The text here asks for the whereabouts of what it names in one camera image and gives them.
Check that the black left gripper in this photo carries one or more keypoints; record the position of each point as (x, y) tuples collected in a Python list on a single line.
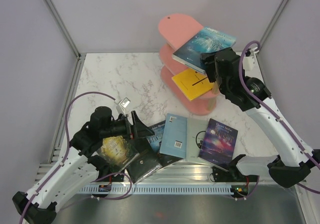
[(138, 130)]

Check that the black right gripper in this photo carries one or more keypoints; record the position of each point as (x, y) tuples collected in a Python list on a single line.
[(210, 65)]

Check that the black Moon and Sixpence book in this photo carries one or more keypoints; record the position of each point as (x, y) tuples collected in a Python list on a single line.
[(145, 164)]

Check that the teal underwater cover book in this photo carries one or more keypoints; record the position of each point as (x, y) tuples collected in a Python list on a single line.
[(206, 40)]

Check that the yellow book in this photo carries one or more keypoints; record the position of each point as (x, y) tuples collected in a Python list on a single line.
[(192, 83)]

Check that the light blue Old Man book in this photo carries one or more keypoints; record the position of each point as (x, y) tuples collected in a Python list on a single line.
[(174, 136)]

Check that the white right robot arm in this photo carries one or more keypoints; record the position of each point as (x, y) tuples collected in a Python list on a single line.
[(295, 158)]

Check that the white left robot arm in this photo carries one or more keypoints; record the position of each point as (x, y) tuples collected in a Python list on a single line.
[(78, 166)]

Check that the blue Wuthering Heights book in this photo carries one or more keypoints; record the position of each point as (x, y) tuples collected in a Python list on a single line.
[(155, 142)]

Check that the green gold fantasy book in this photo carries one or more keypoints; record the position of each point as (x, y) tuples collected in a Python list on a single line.
[(118, 153)]

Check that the pale grey Great Gatsby book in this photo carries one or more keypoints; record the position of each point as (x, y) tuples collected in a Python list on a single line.
[(195, 134)]

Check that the pink three-tier shelf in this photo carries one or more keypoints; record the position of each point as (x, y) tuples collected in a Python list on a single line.
[(177, 29)]

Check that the purple Robinson Crusoe book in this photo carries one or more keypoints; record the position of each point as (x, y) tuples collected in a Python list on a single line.
[(218, 144)]

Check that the white slotted cable duct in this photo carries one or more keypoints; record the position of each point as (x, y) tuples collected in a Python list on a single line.
[(158, 189)]

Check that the left aluminium frame post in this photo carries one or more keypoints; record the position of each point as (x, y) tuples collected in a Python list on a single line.
[(62, 27)]

